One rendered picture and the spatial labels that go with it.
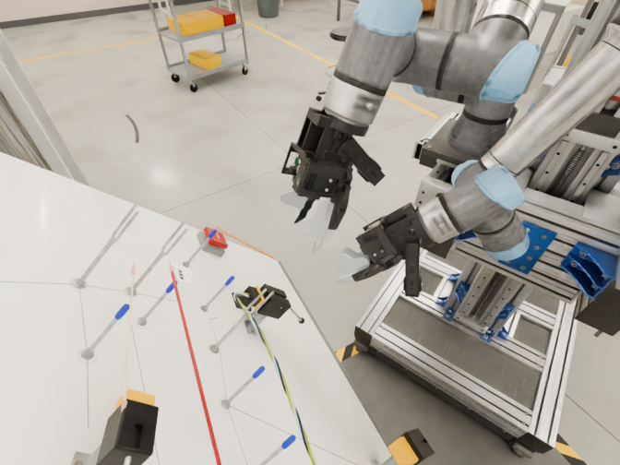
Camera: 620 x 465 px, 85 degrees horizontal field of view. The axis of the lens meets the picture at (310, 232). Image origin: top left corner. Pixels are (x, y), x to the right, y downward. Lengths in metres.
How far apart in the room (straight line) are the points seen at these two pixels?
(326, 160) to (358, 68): 0.13
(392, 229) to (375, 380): 1.27
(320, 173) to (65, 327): 0.37
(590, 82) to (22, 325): 0.84
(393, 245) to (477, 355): 1.20
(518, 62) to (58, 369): 0.63
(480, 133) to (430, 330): 1.02
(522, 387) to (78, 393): 1.63
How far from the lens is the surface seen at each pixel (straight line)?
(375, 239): 0.63
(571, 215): 1.13
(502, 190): 0.60
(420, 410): 1.82
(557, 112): 0.73
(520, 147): 0.74
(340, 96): 0.47
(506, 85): 0.53
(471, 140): 1.03
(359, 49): 0.46
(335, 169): 0.49
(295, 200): 0.58
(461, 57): 0.54
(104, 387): 0.47
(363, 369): 1.83
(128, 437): 0.37
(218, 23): 4.61
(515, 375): 1.80
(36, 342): 0.48
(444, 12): 0.93
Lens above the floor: 1.67
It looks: 45 degrees down
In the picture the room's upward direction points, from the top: straight up
